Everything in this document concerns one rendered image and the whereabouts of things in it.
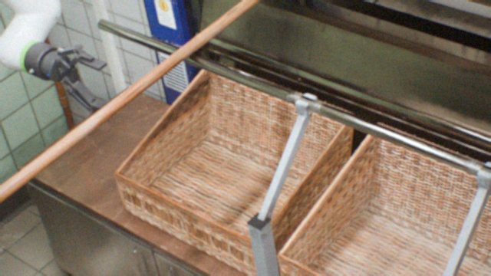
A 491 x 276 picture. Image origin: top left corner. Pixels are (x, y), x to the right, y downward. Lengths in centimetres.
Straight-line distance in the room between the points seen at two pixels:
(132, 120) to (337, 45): 92
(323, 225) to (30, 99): 160
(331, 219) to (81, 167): 92
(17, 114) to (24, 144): 14
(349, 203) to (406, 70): 42
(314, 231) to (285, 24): 61
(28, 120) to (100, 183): 86
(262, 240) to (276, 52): 71
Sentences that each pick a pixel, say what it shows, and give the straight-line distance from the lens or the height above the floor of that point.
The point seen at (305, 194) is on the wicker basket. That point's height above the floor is 74.
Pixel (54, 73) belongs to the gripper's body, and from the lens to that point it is 252.
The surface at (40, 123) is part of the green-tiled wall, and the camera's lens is 393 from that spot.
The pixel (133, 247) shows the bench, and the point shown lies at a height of 49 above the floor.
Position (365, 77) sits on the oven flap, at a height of 98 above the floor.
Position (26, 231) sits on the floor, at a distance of 390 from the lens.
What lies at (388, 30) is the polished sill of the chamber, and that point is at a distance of 252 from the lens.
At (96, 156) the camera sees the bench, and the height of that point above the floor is 58.
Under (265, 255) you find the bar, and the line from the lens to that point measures 234.
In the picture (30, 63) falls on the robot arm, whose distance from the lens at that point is 256.
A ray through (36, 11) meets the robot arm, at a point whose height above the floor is 128.
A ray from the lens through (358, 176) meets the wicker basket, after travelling 271.
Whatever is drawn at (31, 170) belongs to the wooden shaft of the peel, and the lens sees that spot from 221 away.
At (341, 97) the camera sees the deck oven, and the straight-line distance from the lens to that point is 278.
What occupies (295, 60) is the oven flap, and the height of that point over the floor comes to 96.
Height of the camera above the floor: 255
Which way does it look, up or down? 39 degrees down
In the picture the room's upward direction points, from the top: 10 degrees counter-clockwise
